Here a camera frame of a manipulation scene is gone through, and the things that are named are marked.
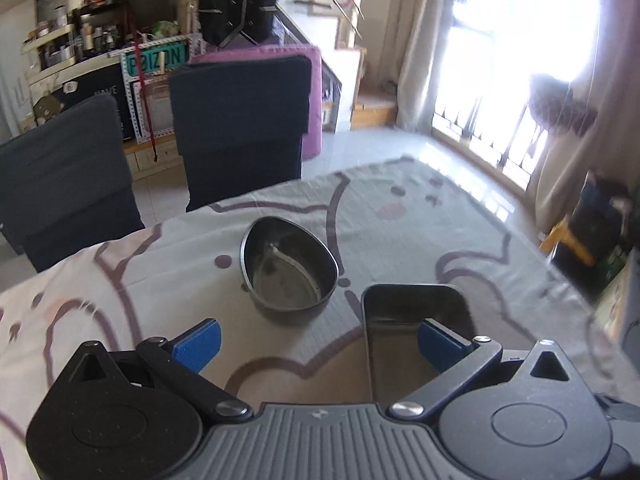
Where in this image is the hanging mesh bag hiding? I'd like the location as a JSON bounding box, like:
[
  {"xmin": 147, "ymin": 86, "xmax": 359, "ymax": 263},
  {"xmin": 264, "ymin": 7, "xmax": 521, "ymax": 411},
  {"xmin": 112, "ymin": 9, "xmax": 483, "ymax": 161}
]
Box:
[{"xmin": 527, "ymin": 73, "xmax": 599, "ymax": 137}]

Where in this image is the kitchen shelf with jars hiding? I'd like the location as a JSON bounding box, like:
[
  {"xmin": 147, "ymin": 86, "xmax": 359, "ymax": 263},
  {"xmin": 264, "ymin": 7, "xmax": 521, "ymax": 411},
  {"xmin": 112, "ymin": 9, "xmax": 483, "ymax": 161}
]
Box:
[{"xmin": 20, "ymin": 0, "xmax": 127, "ymax": 73}]

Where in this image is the black yellow box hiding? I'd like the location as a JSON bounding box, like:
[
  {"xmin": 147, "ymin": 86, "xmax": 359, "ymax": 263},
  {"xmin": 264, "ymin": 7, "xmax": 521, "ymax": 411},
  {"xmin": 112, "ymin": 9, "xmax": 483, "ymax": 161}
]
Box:
[{"xmin": 539, "ymin": 170, "xmax": 636, "ymax": 303}]

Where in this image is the dark grey chair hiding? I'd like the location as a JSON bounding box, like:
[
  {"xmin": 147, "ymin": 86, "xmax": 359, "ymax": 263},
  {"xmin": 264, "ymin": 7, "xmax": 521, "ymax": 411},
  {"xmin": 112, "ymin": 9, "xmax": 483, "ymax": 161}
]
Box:
[
  {"xmin": 167, "ymin": 53, "xmax": 314, "ymax": 214},
  {"xmin": 0, "ymin": 93, "xmax": 147, "ymax": 274}
]

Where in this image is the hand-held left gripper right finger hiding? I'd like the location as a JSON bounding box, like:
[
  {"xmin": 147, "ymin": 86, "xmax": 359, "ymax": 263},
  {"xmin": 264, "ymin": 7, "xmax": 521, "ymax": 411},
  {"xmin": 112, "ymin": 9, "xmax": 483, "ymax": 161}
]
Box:
[{"xmin": 389, "ymin": 318, "xmax": 573, "ymax": 420}]

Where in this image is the white cabinet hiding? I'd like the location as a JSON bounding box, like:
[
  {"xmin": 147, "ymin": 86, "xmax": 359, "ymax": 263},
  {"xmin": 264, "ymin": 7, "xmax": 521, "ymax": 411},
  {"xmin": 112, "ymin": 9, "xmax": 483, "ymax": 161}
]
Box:
[{"xmin": 320, "ymin": 47, "xmax": 369, "ymax": 134}]

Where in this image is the round steel bowl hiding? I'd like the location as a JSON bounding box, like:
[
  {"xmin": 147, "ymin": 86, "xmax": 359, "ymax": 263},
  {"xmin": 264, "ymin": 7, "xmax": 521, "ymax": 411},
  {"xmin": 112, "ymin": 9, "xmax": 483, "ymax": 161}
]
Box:
[{"xmin": 240, "ymin": 215, "xmax": 341, "ymax": 327}]

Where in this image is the printed bear tablecloth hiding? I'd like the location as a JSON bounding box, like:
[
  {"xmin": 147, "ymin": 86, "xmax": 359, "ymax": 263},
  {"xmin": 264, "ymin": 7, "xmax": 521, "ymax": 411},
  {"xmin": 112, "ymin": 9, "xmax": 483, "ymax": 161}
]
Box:
[{"xmin": 0, "ymin": 156, "xmax": 601, "ymax": 480}]

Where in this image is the red pole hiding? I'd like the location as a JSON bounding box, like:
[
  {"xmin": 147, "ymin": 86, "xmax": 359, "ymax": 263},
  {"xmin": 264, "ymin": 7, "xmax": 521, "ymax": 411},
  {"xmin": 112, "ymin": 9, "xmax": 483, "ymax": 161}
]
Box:
[{"xmin": 134, "ymin": 29, "xmax": 160, "ymax": 164}]

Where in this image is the large square steel tray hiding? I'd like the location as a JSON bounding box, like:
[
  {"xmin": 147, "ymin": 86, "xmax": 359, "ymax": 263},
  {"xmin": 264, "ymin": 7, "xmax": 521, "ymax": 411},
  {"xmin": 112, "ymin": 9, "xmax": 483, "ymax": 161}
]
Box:
[{"xmin": 360, "ymin": 283, "xmax": 485, "ymax": 405}]

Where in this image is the beige curtain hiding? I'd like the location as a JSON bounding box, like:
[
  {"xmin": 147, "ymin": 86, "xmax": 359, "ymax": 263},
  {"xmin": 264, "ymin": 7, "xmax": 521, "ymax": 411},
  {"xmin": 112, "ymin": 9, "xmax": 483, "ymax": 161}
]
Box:
[
  {"xmin": 396, "ymin": 0, "xmax": 482, "ymax": 134},
  {"xmin": 531, "ymin": 0, "xmax": 640, "ymax": 234}
]

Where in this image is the pink cloth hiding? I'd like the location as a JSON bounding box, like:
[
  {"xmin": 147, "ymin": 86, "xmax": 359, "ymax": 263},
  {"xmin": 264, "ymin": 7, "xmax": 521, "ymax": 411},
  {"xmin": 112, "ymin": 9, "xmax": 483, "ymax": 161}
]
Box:
[{"xmin": 191, "ymin": 43, "xmax": 324, "ymax": 159}]

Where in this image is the brown wooden box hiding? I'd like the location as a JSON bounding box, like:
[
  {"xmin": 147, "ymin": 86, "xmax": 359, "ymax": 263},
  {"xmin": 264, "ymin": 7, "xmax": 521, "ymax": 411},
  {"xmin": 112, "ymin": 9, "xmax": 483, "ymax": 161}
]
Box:
[{"xmin": 351, "ymin": 90, "xmax": 401, "ymax": 131}]

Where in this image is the green sign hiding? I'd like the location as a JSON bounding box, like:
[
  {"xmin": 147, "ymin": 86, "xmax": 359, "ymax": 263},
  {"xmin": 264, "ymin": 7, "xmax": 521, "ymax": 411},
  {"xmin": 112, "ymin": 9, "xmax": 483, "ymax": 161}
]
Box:
[{"xmin": 122, "ymin": 41, "xmax": 190, "ymax": 79}]

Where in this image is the black jacket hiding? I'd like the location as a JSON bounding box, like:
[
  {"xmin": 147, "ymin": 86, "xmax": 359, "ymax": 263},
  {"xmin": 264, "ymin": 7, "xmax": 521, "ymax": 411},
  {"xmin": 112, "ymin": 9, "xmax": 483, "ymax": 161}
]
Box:
[{"xmin": 198, "ymin": 0, "xmax": 284, "ymax": 47}]

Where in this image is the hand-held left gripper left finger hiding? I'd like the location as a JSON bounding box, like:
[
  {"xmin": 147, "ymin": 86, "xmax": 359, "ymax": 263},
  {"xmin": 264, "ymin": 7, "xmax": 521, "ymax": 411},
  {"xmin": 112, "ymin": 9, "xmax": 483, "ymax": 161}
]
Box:
[{"xmin": 72, "ymin": 318, "xmax": 253, "ymax": 420}]

